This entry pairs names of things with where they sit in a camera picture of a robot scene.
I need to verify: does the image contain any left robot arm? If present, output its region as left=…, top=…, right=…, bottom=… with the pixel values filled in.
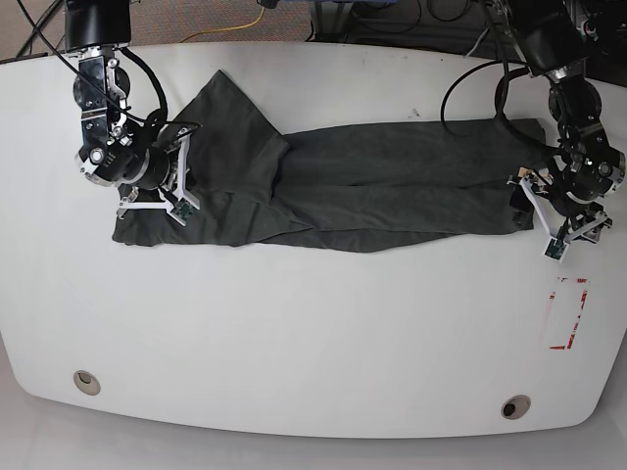
left=462, top=1, right=626, bottom=246

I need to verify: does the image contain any right table cable grommet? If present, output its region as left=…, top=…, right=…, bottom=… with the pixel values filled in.
left=501, top=395, right=531, bottom=420

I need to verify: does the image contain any dark grey t-shirt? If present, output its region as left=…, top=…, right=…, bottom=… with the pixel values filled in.
left=113, top=71, right=543, bottom=253

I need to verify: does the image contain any left table cable grommet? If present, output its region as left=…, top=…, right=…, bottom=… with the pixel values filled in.
left=72, top=370, right=101, bottom=397

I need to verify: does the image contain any table cable grommet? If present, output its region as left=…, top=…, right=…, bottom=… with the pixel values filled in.
left=72, top=370, right=101, bottom=397
left=501, top=395, right=531, bottom=420

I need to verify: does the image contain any red tape rectangle marking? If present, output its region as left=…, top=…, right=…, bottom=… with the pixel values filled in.
left=543, top=277, right=590, bottom=351

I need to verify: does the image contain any yellow cable on floor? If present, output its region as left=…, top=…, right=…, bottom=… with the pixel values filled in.
left=178, top=7, right=268, bottom=44

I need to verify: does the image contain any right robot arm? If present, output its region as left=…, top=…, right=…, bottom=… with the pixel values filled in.
left=65, top=1, right=172, bottom=191

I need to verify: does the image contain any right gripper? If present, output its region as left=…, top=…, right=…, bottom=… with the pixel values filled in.
left=139, top=149, right=176, bottom=191

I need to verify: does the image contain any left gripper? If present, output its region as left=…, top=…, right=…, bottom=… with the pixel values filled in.
left=509, top=188, right=610, bottom=241

